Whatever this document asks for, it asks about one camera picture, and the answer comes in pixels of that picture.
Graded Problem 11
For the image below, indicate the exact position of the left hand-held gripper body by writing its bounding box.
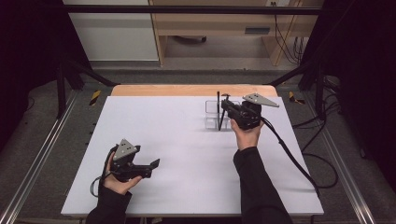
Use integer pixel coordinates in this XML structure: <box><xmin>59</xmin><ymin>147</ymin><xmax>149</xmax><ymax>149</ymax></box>
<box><xmin>106</xmin><ymin>138</ymin><xmax>150</xmax><ymax>184</ymax></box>

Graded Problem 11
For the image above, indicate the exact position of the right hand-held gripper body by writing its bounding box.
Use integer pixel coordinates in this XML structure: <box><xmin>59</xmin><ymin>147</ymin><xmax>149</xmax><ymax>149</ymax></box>
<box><xmin>229</xmin><ymin>92</ymin><xmax>280</xmax><ymax>132</ymax></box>

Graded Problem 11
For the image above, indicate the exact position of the thin black flat-tip makeup brush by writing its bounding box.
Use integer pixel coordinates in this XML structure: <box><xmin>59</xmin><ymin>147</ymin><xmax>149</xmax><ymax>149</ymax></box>
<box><xmin>216</xmin><ymin>91</ymin><xmax>221</xmax><ymax>127</ymax></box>

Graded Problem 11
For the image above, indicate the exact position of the clear acrylic organizer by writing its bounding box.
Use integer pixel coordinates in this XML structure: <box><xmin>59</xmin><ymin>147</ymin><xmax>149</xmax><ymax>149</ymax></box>
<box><xmin>204</xmin><ymin>99</ymin><xmax>242</xmax><ymax>131</ymax></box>

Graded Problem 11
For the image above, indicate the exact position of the person's right hand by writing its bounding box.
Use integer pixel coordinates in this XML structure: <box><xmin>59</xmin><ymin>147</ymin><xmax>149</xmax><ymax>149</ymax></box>
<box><xmin>230</xmin><ymin>119</ymin><xmax>265</xmax><ymax>152</ymax></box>

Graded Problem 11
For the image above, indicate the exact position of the person's left hand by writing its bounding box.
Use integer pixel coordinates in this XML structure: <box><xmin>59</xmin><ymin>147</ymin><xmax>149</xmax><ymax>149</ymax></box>
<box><xmin>102</xmin><ymin>152</ymin><xmax>144</xmax><ymax>196</ymax></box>

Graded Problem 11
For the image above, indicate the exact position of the white table sheet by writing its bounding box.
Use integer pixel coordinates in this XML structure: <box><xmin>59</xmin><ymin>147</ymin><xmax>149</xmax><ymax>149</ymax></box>
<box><xmin>60</xmin><ymin>94</ymin><xmax>325</xmax><ymax>217</ymax></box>

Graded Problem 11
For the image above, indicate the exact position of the light wooden desk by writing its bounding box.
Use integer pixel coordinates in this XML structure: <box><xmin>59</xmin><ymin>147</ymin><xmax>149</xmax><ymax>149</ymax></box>
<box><xmin>148</xmin><ymin>0</ymin><xmax>325</xmax><ymax>67</ymax></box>

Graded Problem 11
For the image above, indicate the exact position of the dark curtain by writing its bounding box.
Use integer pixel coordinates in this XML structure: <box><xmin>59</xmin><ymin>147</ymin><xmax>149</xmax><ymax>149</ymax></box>
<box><xmin>300</xmin><ymin>0</ymin><xmax>396</xmax><ymax>185</ymax></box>
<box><xmin>0</xmin><ymin>0</ymin><xmax>92</xmax><ymax>150</ymax></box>

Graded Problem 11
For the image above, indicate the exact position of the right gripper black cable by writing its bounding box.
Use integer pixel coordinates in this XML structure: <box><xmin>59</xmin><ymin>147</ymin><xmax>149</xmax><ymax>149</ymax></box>
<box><xmin>261</xmin><ymin>116</ymin><xmax>321</xmax><ymax>198</ymax></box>

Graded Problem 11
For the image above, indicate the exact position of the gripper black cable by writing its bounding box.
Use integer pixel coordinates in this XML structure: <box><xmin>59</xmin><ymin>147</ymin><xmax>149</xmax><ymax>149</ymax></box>
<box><xmin>261</xmin><ymin>116</ymin><xmax>321</xmax><ymax>198</ymax></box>
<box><xmin>90</xmin><ymin>146</ymin><xmax>117</xmax><ymax>198</ymax></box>

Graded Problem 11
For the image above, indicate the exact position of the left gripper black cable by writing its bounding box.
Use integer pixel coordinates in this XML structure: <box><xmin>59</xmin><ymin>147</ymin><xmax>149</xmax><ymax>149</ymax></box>
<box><xmin>90</xmin><ymin>146</ymin><xmax>117</xmax><ymax>198</ymax></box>

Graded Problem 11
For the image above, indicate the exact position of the yellow-handled tool right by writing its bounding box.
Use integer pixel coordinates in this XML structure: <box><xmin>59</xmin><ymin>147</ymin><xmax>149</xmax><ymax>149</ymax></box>
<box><xmin>288</xmin><ymin>91</ymin><xmax>306</xmax><ymax>105</ymax></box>

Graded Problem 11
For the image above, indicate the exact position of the yellow-handled tool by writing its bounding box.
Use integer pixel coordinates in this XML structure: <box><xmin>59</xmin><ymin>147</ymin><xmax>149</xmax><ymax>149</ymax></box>
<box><xmin>89</xmin><ymin>90</ymin><xmax>103</xmax><ymax>106</ymax></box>
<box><xmin>288</xmin><ymin>91</ymin><xmax>306</xmax><ymax>105</ymax></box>

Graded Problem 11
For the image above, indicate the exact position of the black floor cable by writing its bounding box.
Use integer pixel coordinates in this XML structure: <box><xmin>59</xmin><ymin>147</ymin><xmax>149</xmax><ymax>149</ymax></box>
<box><xmin>292</xmin><ymin>76</ymin><xmax>342</xmax><ymax>189</ymax></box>

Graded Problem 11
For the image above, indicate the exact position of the yellow-handled tool left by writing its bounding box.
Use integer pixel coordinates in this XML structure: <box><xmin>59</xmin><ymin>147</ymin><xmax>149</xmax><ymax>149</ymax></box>
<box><xmin>89</xmin><ymin>90</ymin><xmax>103</xmax><ymax>106</ymax></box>

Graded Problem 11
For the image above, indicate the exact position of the black metal frame stand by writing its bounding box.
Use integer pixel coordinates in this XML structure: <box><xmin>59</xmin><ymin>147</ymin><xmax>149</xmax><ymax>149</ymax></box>
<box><xmin>267</xmin><ymin>59</ymin><xmax>326</xmax><ymax>120</ymax></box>
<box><xmin>56</xmin><ymin>57</ymin><xmax>120</xmax><ymax>119</ymax></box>

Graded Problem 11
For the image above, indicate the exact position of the black cable bundle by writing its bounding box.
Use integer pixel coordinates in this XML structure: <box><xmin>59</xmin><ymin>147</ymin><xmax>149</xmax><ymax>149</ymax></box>
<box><xmin>271</xmin><ymin>1</ymin><xmax>307</xmax><ymax>65</ymax></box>

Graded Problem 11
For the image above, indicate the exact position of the aluminium floor rail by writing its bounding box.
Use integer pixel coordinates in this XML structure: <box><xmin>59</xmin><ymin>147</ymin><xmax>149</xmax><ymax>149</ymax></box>
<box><xmin>0</xmin><ymin>90</ymin><xmax>78</xmax><ymax>224</ymax></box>
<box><xmin>303</xmin><ymin>91</ymin><xmax>377</xmax><ymax>224</ymax></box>

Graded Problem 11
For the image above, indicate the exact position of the black metal frame bar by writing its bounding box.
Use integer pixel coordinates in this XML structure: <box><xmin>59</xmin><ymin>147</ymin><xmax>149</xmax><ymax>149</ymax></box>
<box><xmin>62</xmin><ymin>4</ymin><xmax>323</xmax><ymax>16</ymax></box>

